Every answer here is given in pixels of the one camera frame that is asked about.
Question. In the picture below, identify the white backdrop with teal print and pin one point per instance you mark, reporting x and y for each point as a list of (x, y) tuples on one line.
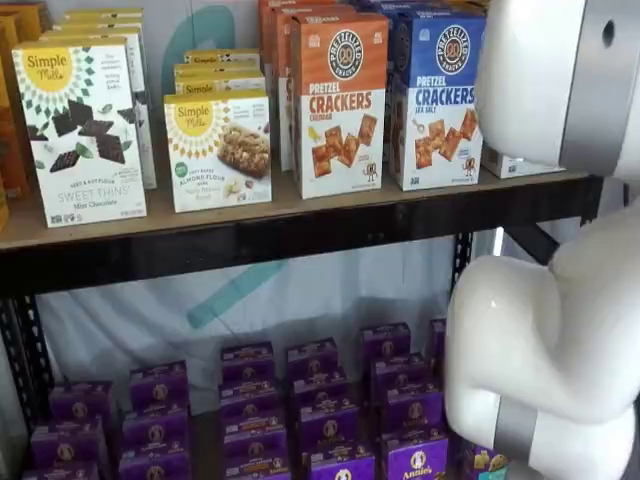
[(150, 320)]

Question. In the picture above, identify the black metal shelf rack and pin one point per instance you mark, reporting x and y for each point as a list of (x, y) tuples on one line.
[(300, 235)]

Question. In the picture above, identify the purple Annie's snack box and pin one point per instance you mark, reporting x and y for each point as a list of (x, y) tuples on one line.
[(65, 445), (397, 375), (312, 355), (438, 340), (412, 415), (255, 450), (159, 385), (342, 470), (327, 430), (482, 465), (247, 362), (80, 405), (247, 405), (60, 472), (415, 462), (320, 390), (385, 340), (155, 467), (155, 430)]

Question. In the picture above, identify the orange cheddar crackers box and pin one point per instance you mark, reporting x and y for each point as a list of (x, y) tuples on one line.
[(272, 40), (340, 125), (262, 30), (285, 50)]

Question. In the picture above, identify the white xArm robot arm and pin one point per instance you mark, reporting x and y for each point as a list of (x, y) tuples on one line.
[(525, 350)]

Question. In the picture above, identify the wooden shelf board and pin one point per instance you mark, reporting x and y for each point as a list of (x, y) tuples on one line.
[(225, 220)]

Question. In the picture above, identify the Simple Mills sweet thins box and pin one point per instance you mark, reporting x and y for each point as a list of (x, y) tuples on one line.
[(80, 140), (90, 32), (95, 23), (100, 13)]

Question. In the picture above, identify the Simple Mills almond bars box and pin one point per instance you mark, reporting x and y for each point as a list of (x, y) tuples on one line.
[(215, 72), (220, 87), (220, 57), (220, 160)]

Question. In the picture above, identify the blue sea salt crackers box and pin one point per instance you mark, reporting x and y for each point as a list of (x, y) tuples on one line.
[(440, 125), (425, 2), (391, 75)]

